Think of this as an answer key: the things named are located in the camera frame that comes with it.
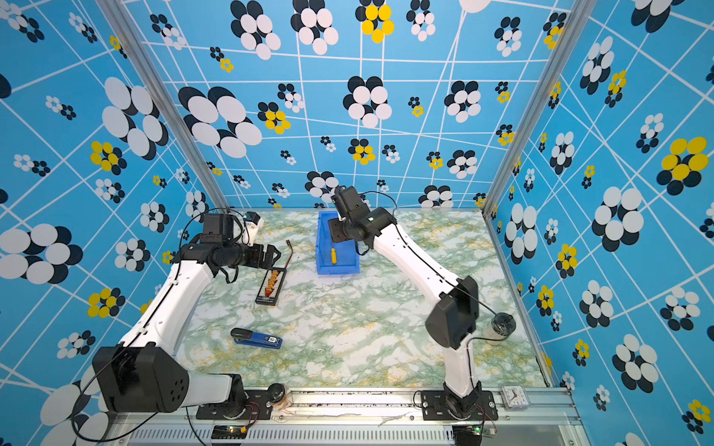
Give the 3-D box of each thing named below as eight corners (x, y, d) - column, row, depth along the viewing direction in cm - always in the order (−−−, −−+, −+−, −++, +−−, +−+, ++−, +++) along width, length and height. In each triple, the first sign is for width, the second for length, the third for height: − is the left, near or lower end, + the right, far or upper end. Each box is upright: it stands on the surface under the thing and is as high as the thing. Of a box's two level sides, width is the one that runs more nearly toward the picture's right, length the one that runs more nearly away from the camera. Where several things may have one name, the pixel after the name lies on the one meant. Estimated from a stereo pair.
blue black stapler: (233, 342, 87) (228, 337, 83) (238, 331, 89) (233, 326, 85) (279, 350, 85) (276, 346, 81) (283, 340, 87) (280, 335, 83)
